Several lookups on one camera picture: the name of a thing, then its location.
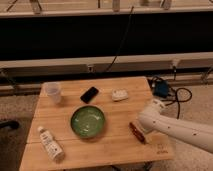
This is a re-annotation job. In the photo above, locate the red chili pepper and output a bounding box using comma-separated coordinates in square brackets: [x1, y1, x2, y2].
[129, 122, 145, 143]

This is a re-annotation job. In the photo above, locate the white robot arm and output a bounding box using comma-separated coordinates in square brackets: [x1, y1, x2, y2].
[138, 99, 213, 154]

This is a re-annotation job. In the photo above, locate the black smartphone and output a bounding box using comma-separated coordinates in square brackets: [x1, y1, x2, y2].
[80, 87, 99, 103]

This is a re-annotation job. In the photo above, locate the green ceramic bowl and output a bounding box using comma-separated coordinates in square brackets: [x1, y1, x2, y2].
[70, 105, 105, 139]

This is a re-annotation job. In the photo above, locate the blue power adapter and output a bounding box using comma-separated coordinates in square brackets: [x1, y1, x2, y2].
[153, 81, 169, 98]

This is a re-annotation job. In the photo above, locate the clear plastic cup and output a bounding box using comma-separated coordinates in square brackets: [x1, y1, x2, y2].
[44, 82, 61, 104]

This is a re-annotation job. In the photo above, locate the white plastic bottle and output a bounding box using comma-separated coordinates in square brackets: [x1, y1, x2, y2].
[37, 126, 65, 163]

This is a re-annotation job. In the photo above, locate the black chair base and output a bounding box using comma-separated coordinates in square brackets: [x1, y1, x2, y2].
[0, 120, 19, 129]

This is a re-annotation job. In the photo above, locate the black floor cable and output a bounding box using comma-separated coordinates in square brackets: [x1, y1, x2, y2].
[164, 87, 193, 120]

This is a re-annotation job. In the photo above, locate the black hanging cable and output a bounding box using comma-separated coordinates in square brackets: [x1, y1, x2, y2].
[104, 5, 135, 73]

